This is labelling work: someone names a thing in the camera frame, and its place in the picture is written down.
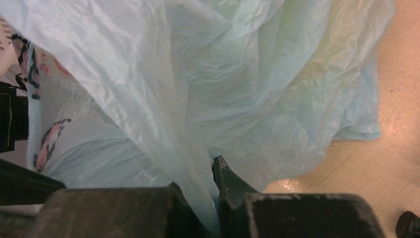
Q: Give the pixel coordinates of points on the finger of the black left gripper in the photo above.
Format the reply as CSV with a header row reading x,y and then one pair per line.
x,y
21,186

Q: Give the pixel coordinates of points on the blue plastic bag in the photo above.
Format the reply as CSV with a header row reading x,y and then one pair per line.
x,y
266,84

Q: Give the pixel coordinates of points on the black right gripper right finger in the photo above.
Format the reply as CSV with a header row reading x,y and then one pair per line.
x,y
246,213

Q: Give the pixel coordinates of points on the black T-handle tool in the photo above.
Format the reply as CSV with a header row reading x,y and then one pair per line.
x,y
408,225

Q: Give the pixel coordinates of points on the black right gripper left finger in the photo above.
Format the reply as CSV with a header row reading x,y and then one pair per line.
x,y
159,212

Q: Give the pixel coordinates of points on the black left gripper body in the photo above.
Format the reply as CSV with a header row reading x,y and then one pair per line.
x,y
14,123

